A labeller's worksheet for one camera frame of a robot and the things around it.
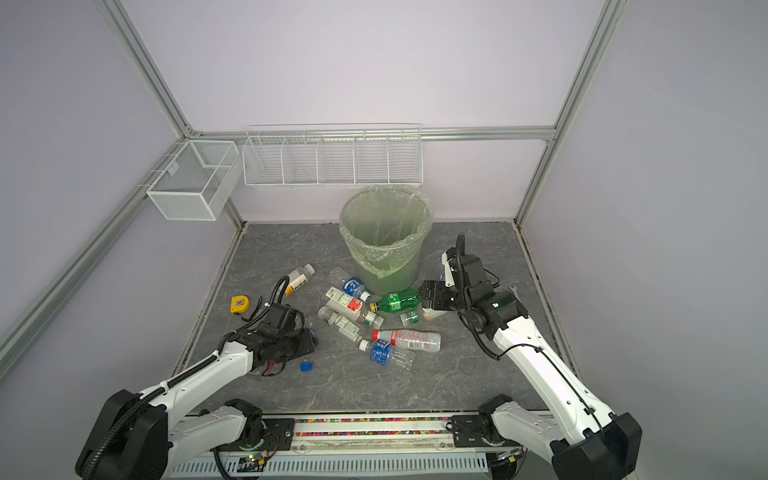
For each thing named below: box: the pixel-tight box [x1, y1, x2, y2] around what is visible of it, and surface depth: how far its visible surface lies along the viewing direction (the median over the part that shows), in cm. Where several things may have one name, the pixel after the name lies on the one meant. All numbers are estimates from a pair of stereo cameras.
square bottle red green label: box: [325, 286, 363, 320], surface depth 93 cm
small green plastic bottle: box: [370, 289, 422, 313], surface depth 95 cm
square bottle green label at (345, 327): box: [317, 306, 367, 343], surface depth 89 cm
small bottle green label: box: [400, 309, 419, 327], surface depth 93 cm
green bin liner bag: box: [339, 186, 434, 295], surface depth 92 cm
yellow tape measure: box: [230, 295, 250, 314], surface depth 98 cm
